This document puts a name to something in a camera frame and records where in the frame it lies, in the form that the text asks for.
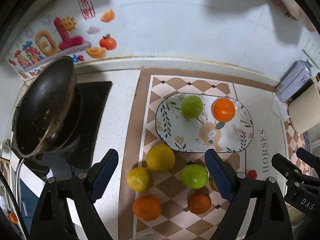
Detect bright orange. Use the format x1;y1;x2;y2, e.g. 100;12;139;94
212;98;235;122

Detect silver spray can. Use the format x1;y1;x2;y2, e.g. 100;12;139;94
276;60;312;102

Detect red cherry tomato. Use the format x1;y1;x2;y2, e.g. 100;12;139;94
247;170;258;180

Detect white folded tissue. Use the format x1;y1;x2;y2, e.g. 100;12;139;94
272;95;290;122

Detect black wok pan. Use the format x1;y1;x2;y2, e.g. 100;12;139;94
12;55;83;205

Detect brown reddish pear apple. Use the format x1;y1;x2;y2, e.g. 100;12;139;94
209;177;219;192

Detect beige utensil holder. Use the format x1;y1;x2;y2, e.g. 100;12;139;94
288;79;320;134

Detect yellow-green citrus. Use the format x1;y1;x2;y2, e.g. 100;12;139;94
126;167;153;193

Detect yellow lemon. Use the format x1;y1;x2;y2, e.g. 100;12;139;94
146;143;175;172

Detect white wall socket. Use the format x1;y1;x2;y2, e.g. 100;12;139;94
303;37;320;65

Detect green apple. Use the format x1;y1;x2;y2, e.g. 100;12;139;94
181;95;203;120
180;164;208;190

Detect black gas stove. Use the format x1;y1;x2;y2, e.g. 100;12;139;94
24;81;112;180

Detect dark orange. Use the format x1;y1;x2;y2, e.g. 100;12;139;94
187;191;212;215

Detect colourful wall sticker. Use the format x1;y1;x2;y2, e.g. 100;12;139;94
4;0;117;80

